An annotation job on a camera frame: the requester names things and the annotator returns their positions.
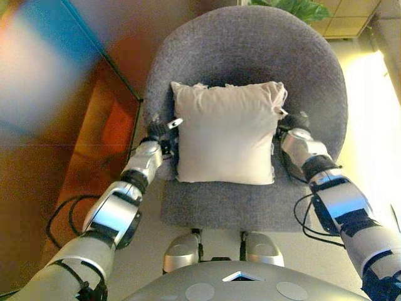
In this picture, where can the white fringed cushion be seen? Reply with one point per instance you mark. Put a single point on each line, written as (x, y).
(225, 138)

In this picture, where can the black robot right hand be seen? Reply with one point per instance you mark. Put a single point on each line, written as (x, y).
(296, 122)

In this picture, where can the silver robot left leg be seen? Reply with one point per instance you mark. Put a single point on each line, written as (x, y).
(180, 251)

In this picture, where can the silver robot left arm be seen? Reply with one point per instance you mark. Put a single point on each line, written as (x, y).
(106, 219)

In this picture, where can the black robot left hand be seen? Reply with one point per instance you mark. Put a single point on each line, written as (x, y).
(156, 131)

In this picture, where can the beige wooden nightstand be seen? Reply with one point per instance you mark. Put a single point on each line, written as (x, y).
(347, 19)

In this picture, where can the grey upholstered armchair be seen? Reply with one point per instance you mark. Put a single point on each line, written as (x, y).
(244, 50)

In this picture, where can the beige upholstered bed frame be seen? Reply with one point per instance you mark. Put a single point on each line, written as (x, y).
(388, 25)

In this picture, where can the grey robot torso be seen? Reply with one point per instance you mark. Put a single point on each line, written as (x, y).
(244, 288)

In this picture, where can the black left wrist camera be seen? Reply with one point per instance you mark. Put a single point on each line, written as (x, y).
(168, 149)

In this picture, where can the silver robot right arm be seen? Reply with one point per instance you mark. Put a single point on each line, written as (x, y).
(341, 200)

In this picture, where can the silver robot leg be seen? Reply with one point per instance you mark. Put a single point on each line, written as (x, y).
(180, 251)
(263, 249)

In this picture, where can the silver robot right leg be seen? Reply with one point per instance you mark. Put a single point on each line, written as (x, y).
(263, 249)

